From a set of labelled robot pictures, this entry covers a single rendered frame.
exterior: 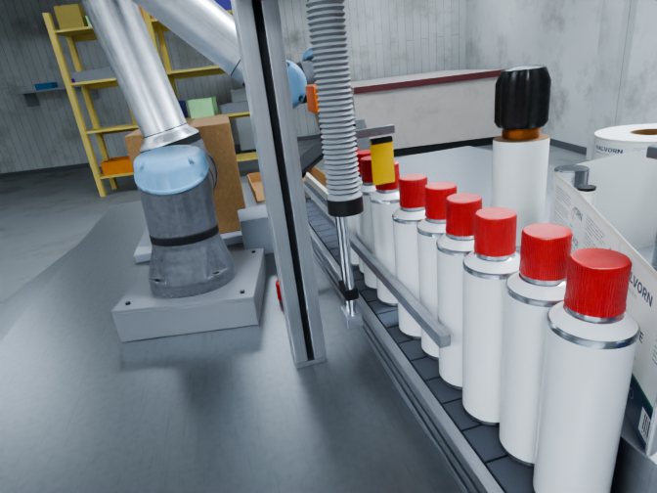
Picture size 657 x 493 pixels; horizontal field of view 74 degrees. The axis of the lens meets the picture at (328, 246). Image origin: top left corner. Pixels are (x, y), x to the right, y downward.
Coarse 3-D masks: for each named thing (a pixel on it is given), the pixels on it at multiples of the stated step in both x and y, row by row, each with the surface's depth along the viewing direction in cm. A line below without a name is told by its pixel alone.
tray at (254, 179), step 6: (312, 168) 174; (318, 168) 164; (252, 174) 170; (258, 174) 171; (312, 174) 173; (318, 174) 165; (324, 174) 155; (252, 180) 171; (258, 180) 172; (306, 180) 164; (318, 180) 162; (324, 180) 157; (252, 186) 149; (258, 186) 164; (324, 186) 153; (252, 192) 153; (258, 192) 156; (258, 198) 148; (264, 198) 147
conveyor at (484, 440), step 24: (312, 216) 108; (336, 240) 91; (360, 288) 70; (384, 312) 63; (432, 360) 51; (432, 384) 48; (456, 408) 44; (480, 432) 41; (480, 456) 39; (504, 456) 38; (504, 480) 36; (528, 480) 36
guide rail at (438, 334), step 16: (304, 192) 100; (320, 208) 86; (352, 240) 68; (368, 256) 61; (384, 272) 56; (400, 288) 52; (416, 304) 48; (416, 320) 47; (432, 320) 44; (432, 336) 43; (448, 336) 42
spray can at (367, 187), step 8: (360, 160) 63; (368, 160) 62; (368, 168) 62; (368, 176) 63; (368, 184) 63; (368, 192) 63; (368, 200) 63; (368, 208) 64; (360, 216) 65; (368, 216) 64; (360, 224) 66; (368, 224) 65; (360, 232) 67; (368, 232) 65; (368, 240) 66; (368, 248) 66; (368, 272) 68; (368, 280) 69; (368, 288) 69; (376, 288) 68
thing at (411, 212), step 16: (400, 176) 51; (416, 176) 50; (400, 192) 50; (416, 192) 49; (400, 208) 52; (416, 208) 50; (400, 224) 51; (416, 224) 50; (400, 240) 51; (416, 240) 50; (400, 256) 52; (416, 256) 51; (400, 272) 53; (416, 272) 52; (416, 288) 53; (400, 304) 55; (400, 320) 56; (416, 336) 55
